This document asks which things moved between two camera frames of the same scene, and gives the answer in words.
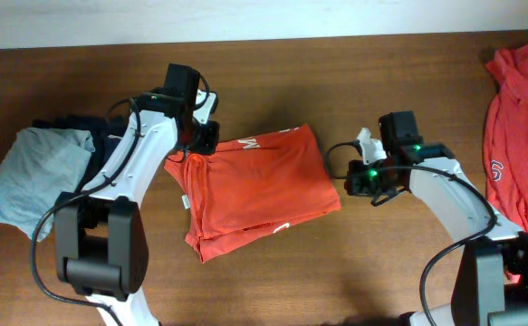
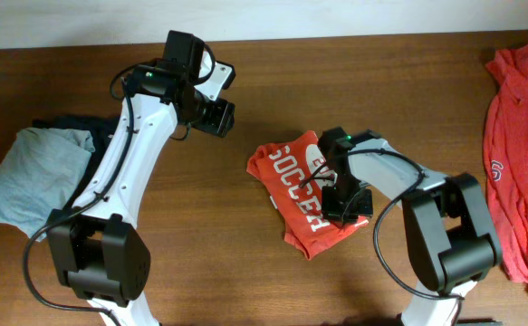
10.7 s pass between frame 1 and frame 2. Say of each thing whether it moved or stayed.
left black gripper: moved
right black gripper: moved
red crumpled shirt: stayed
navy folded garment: stayed
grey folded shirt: stayed
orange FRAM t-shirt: moved
